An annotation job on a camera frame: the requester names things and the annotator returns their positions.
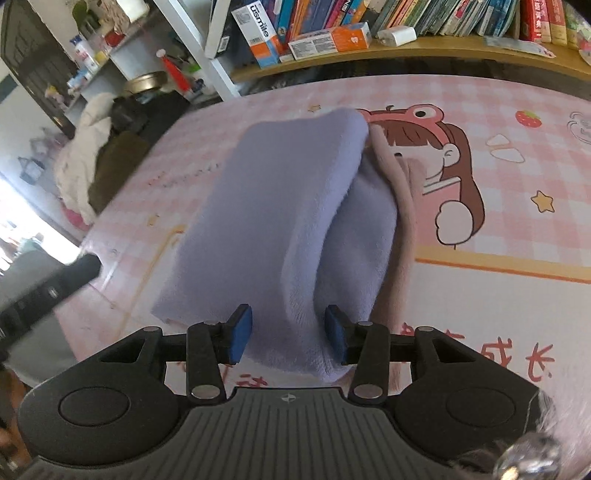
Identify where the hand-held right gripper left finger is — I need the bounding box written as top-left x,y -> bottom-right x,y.
95,304 -> 254,403

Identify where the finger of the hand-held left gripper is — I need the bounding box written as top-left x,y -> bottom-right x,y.
48,254 -> 103,301

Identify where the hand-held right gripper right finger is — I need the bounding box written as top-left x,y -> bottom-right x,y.
323,305 -> 483,403

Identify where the pink knit garment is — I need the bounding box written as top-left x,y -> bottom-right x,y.
367,124 -> 426,398

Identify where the purple knit garment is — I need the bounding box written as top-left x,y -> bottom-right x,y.
151,107 -> 399,386

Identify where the white coat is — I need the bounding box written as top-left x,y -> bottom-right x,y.
54,92 -> 116,224

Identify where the black bag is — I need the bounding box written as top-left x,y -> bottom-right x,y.
108,90 -> 185,134

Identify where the golden bowl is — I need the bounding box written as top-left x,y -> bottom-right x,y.
122,71 -> 168,97

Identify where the pink printed desk mat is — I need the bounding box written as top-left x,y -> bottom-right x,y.
55,74 -> 591,480

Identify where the white lotion bottle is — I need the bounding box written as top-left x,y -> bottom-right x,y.
69,34 -> 100,75

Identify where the dark wooden cabinet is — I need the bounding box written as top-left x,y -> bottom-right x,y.
0,0 -> 79,139

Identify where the red bottle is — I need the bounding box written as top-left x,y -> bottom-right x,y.
156,48 -> 192,93

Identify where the white and green cup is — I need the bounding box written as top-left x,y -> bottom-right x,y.
182,62 -> 206,100

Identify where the clear plastic film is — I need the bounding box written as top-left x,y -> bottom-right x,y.
455,392 -> 568,480

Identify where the brown patterned ornament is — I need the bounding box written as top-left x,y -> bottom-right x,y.
95,0 -> 122,31

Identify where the green plant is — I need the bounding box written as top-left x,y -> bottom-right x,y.
69,0 -> 100,24

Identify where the white canvas bag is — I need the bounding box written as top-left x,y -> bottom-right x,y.
116,0 -> 151,24

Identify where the thick book with dark cover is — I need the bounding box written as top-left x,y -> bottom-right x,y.
205,0 -> 232,58

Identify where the orange and white flat box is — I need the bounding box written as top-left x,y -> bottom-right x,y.
288,22 -> 372,61

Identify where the white charger adapter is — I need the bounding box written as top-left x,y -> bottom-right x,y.
378,25 -> 417,47

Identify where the row of colourful books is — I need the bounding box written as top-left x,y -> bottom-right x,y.
268,0 -> 591,44

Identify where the paper card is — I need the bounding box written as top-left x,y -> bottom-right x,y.
485,36 -> 557,58

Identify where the colourful flower ornament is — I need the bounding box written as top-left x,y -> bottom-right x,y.
564,2 -> 591,63

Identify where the wooden bookshelf with white frame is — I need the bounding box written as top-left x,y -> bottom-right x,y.
65,0 -> 591,97

